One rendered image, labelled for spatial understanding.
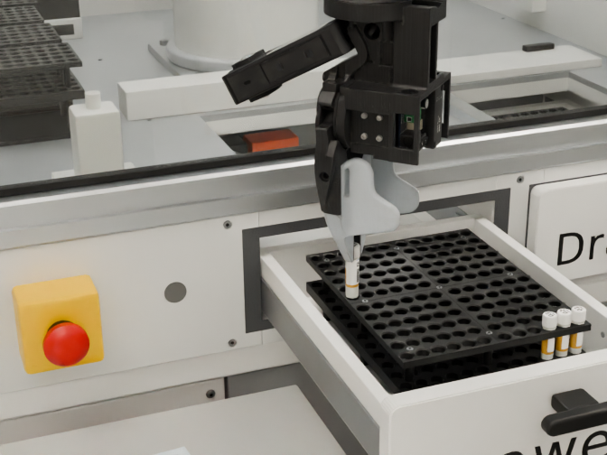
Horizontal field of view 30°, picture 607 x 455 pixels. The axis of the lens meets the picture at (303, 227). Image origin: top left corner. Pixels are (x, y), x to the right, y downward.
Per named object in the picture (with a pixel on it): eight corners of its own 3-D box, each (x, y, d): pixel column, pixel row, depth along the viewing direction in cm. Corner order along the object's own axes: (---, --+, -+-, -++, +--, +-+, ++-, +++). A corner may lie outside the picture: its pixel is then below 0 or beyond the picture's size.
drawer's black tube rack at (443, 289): (584, 388, 99) (591, 323, 96) (401, 430, 93) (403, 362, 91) (464, 284, 118) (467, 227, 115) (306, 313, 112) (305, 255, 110)
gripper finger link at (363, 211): (391, 284, 86) (396, 169, 83) (320, 271, 89) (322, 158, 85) (406, 270, 89) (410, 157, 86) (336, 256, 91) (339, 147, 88)
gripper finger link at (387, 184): (411, 264, 90) (412, 156, 86) (342, 251, 92) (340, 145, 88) (424, 247, 92) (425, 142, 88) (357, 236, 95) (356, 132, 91)
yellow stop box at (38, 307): (107, 366, 103) (100, 294, 100) (26, 380, 101) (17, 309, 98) (96, 339, 107) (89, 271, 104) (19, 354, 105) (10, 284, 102)
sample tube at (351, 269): (361, 293, 93) (362, 243, 91) (356, 300, 92) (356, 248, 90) (348, 291, 93) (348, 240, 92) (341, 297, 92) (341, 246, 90)
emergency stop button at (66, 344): (92, 365, 100) (88, 325, 98) (47, 374, 99) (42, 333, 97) (86, 349, 102) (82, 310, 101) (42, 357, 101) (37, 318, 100)
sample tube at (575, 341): (574, 350, 99) (579, 303, 97) (584, 357, 98) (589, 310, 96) (564, 354, 98) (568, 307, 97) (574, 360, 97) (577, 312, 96)
